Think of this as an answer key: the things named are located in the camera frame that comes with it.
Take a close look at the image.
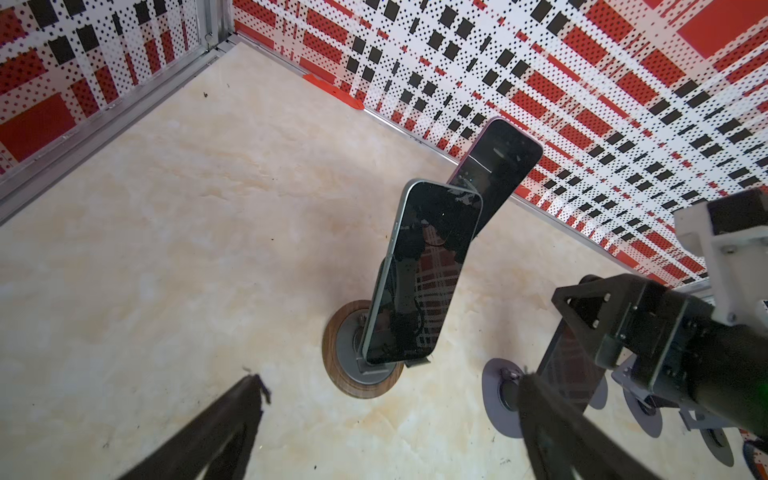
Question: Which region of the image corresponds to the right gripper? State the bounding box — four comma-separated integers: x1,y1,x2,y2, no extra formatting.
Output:
552,274,767,438

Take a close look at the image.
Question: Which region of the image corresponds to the wooden-base phone stand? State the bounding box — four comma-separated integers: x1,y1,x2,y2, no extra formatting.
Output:
321,300,430,400

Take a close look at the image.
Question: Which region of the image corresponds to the grey stand of blue phone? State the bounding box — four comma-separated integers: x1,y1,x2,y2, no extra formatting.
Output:
679,407,735,467

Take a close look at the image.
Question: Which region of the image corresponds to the grey centre phone stand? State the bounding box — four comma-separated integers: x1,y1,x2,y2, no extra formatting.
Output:
481,358,609,439

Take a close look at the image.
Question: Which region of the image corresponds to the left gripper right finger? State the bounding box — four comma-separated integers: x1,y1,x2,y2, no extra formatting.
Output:
518,374,657,480

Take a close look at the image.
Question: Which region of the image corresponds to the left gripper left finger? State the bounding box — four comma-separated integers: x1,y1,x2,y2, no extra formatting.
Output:
122,374,270,479

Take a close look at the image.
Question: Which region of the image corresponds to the black phone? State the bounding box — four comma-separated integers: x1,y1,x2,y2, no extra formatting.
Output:
361,179,483,365
448,117,543,235
537,320,608,412

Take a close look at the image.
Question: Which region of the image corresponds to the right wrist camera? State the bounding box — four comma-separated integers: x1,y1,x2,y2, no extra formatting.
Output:
673,189,767,333

